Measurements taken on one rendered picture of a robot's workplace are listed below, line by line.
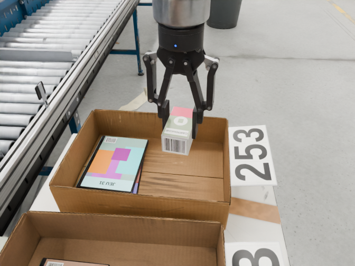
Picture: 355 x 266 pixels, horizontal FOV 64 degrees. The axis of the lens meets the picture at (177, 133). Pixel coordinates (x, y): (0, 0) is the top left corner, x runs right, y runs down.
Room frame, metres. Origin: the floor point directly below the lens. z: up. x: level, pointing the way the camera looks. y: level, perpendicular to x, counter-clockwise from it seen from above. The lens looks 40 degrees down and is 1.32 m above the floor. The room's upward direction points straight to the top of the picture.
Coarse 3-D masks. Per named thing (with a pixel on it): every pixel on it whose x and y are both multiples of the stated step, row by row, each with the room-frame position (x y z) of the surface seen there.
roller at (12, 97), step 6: (0, 96) 0.88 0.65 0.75; (6, 96) 0.88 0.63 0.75; (12, 96) 0.88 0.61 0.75; (18, 96) 0.88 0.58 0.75; (24, 96) 0.88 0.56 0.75; (30, 96) 0.88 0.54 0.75; (36, 96) 0.88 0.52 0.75; (48, 96) 0.89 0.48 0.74; (6, 102) 0.87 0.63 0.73; (12, 102) 0.87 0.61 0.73; (18, 102) 0.87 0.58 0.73; (24, 102) 0.86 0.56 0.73; (30, 102) 0.86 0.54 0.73; (36, 102) 0.86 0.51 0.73; (42, 102) 0.86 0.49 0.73
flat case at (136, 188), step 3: (144, 156) 0.55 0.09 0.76; (141, 168) 0.50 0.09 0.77; (141, 171) 0.49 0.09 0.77; (138, 174) 0.48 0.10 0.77; (138, 177) 0.47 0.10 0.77; (138, 180) 0.46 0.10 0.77; (138, 183) 0.45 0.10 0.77; (135, 186) 0.44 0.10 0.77; (138, 186) 0.45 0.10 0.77; (135, 189) 0.43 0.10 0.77; (135, 192) 0.42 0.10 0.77
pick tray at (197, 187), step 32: (96, 128) 0.64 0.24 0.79; (128, 128) 0.64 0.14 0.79; (160, 128) 0.63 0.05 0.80; (224, 128) 0.61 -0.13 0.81; (64, 160) 0.46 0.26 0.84; (160, 160) 0.54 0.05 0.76; (192, 160) 0.54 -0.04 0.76; (224, 160) 0.53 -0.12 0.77; (64, 192) 0.37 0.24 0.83; (96, 192) 0.37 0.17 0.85; (160, 192) 0.43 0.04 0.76; (192, 192) 0.43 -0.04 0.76; (224, 192) 0.43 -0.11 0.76; (224, 224) 0.34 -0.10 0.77
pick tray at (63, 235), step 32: (32, 224) 0.31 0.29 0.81; (64, 224) 0.31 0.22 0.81; (96, 224) 0.31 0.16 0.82; (128, 224) 0.30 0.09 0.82; (160, 224) 0.30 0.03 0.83; (192, 224) 0.30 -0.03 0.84; (0, 256) 0.23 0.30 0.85; (32, 256) 0.27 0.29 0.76; (64, 256) 0.27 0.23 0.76; (96, 256) 0.27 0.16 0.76; (128, 256) 0.27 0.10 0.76; (160, 256) 0.27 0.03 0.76; (192, 256) 0.27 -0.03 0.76; (224, 256) 0.23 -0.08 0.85
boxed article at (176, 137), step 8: (176, 112) 0.49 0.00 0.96; (184, 112) 0.49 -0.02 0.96; (168, 120) 0.46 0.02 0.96; (176, 120) 0.46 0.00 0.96; (184, 120) 0.46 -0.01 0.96; (168, 128) 0.44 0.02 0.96; (176, 128) 0.44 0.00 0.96; (184, 128) 0.44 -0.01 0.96; (168, 136) 0.42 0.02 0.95; (176, 136) 0.41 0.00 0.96; (184, 136) 0.41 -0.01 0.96; (168, 144) 0.42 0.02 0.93; (176, 144) 0.41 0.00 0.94; (184, 144) 0.41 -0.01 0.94; (168, 152) 0.42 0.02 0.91; (176, 152) 0.41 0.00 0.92; (184, 152) 0.41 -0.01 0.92
